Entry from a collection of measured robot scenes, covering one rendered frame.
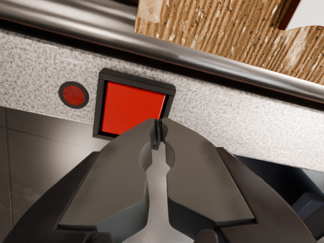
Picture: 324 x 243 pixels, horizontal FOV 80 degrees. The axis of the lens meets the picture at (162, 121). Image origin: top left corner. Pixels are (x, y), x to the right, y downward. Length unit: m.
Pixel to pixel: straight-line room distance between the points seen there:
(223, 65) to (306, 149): 0.16
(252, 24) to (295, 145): 0.17
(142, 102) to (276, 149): 0.18
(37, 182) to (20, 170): 0.16
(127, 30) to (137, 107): 0.07
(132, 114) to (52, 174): 1.58
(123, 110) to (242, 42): 0.13
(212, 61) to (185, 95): 0.04
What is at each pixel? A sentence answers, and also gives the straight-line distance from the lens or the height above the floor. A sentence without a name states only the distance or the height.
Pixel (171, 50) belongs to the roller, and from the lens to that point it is 0.20.
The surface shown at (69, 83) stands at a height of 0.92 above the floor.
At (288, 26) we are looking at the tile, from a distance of 0.19.
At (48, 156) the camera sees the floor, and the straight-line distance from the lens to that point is 1.65.
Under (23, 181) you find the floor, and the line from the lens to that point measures 1.93.
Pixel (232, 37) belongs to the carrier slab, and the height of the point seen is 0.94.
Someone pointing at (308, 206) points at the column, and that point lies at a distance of 0.50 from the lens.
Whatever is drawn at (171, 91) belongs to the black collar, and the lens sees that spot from 0.19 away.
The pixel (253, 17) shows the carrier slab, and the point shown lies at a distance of 0.19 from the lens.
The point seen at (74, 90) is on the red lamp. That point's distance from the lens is 0.23.
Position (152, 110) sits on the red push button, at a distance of 0.20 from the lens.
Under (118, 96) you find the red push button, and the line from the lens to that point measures 0.20.
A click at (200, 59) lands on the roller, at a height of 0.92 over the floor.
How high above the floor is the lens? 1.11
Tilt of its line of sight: 60 degrees down
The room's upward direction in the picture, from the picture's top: 179 degrees clockwise
